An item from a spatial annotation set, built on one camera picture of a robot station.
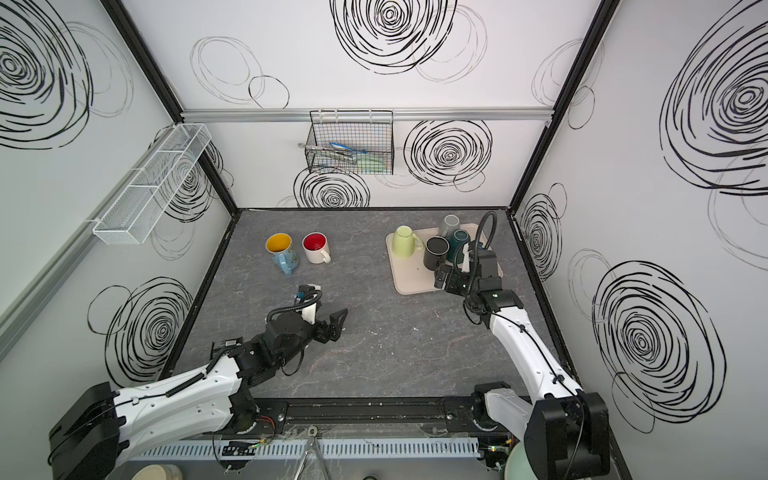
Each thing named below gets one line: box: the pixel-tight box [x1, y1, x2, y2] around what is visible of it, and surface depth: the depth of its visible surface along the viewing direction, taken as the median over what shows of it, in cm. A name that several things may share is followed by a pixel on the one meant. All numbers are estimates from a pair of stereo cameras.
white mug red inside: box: [301, 231, 331, 264], surface depth 104 cm
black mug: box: [423, 235, 450, 271], surface depth 99 cm
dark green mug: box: [446, 229, 471, 264], surface depth 101 cm
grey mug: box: [442, 214, 461, 238], surface depth 105 cm
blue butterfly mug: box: [265, 232, 299, 275], surface depth 98 cm
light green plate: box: [504, 441, 535, 480], surface depth 67 cm
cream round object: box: [131, 464, 183, 480], surface depth 63 cm
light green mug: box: [392, 225, 424, 258], surface depth 104 cm
